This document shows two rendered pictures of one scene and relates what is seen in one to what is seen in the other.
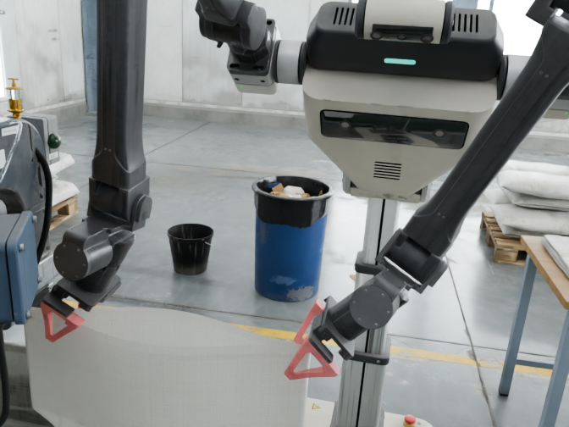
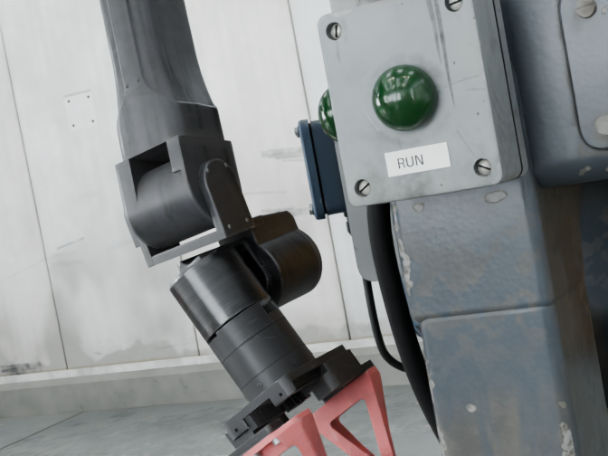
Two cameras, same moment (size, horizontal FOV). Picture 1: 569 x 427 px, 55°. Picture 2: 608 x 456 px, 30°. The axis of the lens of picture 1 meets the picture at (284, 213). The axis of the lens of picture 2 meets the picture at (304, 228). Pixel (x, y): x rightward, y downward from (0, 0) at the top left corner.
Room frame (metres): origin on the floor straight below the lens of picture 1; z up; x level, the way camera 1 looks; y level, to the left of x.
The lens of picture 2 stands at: (1.54, 0.58, 1.26)
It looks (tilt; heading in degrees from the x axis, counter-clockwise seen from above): 3 degrees down; 198
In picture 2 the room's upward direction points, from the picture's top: 10 degrees counter-clockwise
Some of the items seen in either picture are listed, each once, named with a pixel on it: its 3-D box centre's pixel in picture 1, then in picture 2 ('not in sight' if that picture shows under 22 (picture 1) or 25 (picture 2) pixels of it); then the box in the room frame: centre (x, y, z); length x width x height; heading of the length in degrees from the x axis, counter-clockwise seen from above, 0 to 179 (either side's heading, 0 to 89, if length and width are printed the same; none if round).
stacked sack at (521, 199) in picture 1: (532, 192); not in sight; (4.03, -1.86, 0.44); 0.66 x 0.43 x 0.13; 171
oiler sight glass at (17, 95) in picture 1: (15, 99); not in sight; (0.96, 0.48, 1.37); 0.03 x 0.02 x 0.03; 81
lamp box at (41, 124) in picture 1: (33, 139); (423, 96); (1.02, 0.48, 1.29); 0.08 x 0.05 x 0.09; 81
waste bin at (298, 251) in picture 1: (290, 238); not in sight; (3.07, -0.04, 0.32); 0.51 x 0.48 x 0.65; 171
